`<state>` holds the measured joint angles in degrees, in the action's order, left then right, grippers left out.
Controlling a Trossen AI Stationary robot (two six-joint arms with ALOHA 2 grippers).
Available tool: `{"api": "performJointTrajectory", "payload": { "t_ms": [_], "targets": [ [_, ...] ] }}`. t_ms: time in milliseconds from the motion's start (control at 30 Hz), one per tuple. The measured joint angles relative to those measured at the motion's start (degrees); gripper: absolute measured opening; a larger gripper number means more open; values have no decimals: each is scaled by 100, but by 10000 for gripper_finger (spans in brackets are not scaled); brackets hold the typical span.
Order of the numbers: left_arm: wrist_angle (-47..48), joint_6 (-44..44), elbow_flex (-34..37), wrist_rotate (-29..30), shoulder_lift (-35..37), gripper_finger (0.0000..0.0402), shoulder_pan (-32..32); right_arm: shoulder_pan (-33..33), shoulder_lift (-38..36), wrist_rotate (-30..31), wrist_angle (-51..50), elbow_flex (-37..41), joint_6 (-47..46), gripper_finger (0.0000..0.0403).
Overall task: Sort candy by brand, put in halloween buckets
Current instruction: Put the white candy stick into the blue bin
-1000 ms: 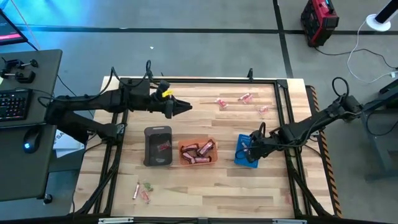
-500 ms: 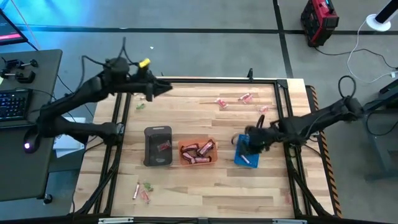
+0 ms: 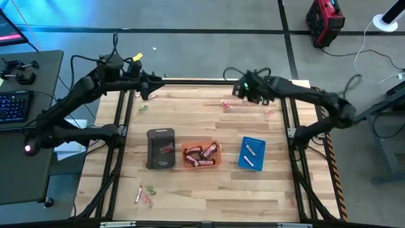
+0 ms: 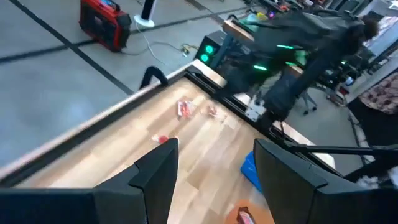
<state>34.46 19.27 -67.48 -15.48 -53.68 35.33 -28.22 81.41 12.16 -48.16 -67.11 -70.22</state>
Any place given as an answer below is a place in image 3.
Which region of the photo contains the desk monitor with pink bar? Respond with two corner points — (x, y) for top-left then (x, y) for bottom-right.
(0, 8), (29, 48)

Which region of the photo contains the black backlit keyboard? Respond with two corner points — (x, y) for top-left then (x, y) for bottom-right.
(0, 90), (34, 124)

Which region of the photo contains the black aluminium table frame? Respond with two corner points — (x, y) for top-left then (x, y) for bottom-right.
(71, 77), (346, 228)

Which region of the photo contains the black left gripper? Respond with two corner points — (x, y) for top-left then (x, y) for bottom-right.
(139, 72), (166, 92)

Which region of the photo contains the red and black tool case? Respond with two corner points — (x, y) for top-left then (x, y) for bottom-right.
(306, 0), (346, 49)

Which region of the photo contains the orange translucent plastic bin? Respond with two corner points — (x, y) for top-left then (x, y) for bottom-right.
(181, 140), (222, 170)

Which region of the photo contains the blue slotted plastic basket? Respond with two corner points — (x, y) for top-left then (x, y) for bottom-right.
(237, 136), (266, 172)

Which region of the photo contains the grey side table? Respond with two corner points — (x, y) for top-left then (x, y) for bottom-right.
(353, 79), (405, 185)

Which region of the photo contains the black metal clamp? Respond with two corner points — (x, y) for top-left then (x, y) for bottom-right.
(4, 59), (41, 71)
(0, 71), (37, 86)

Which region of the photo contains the silver frame bracket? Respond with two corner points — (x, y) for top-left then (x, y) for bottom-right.
(99, 221), (137, 228)
(277, 222), (313, 228)

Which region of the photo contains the black floor cable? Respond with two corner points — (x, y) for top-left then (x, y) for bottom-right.
(319, 46), (405, 71)

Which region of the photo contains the white floor cable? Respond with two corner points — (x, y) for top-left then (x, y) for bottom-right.
(352, 18), (405, 85)

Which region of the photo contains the dark grey translucent bin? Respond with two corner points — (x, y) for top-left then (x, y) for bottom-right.
(146, 127), (177, 170)

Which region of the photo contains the yellow black hazard strip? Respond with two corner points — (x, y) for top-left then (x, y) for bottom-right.
(325, 132), (349, 222)

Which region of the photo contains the black desk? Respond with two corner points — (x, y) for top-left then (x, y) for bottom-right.
(0, 49), (65, 206)

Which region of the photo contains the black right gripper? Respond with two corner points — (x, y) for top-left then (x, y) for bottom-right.
(232, 71), (276, 106)

